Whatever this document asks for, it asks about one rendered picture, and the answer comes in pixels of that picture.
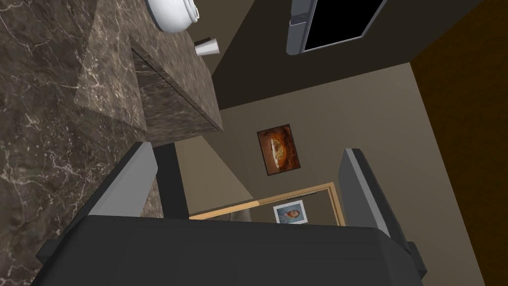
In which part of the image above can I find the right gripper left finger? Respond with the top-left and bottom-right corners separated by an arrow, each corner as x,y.
63,141 -> 190,236

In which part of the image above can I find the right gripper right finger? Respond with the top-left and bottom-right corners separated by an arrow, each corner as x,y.
337,148 -> 412,252

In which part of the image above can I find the white portrait picture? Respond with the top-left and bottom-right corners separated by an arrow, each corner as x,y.
273,200 -> 308,225

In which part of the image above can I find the wooden framed doorway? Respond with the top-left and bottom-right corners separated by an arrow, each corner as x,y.
189,182 -> 346,227

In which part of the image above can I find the white cup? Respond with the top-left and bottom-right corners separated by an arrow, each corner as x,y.
194,38 -> 221,56

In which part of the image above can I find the grey framed black window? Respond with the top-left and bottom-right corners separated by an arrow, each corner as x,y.
285,0 -> 387,56

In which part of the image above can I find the white round pot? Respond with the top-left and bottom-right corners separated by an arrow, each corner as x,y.
145,0 -> 200,34

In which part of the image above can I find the orange framed wall picture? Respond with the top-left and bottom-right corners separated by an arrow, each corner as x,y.
256,124 -> 302,177

